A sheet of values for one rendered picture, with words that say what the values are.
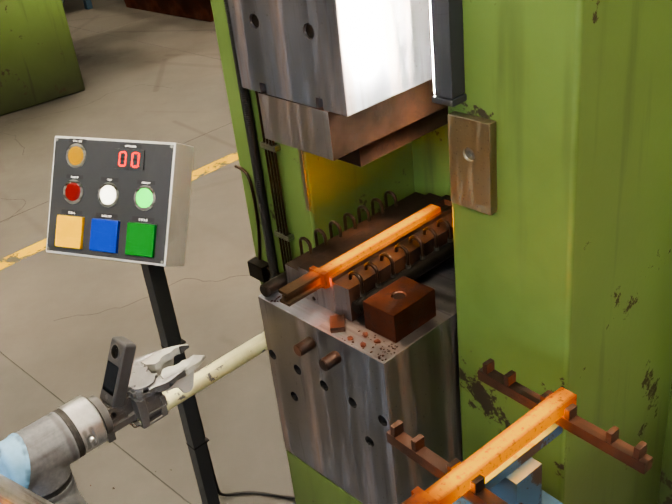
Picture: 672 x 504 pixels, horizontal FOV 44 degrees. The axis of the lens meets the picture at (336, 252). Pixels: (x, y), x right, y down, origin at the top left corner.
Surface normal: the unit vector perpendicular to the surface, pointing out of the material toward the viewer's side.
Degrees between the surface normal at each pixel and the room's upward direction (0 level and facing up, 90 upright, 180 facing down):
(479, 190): 90
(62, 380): 0
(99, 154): 60
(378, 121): 90
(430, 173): 90
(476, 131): 90
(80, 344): 0
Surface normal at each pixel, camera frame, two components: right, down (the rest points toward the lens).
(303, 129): -0.72, 0.41
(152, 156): -0.37, 0.00
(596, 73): 0.69, 0.30
